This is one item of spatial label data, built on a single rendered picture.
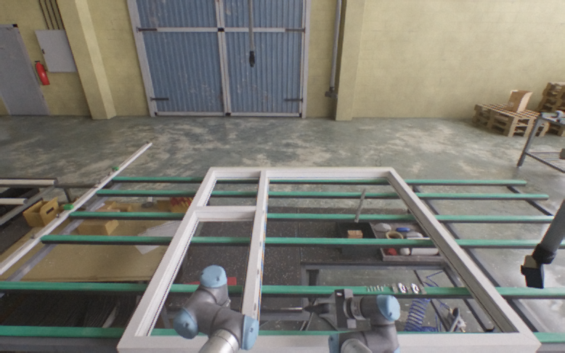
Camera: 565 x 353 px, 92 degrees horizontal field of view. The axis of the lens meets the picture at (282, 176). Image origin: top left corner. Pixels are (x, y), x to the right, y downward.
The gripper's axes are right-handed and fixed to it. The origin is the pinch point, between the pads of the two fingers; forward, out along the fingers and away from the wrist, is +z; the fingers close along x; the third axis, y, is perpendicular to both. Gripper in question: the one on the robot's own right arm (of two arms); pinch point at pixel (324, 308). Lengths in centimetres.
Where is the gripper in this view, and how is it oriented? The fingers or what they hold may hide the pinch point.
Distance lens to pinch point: 123.3
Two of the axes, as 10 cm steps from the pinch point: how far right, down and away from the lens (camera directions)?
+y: -7.9, -2.6, -5.5
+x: 0.1, 9.0, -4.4
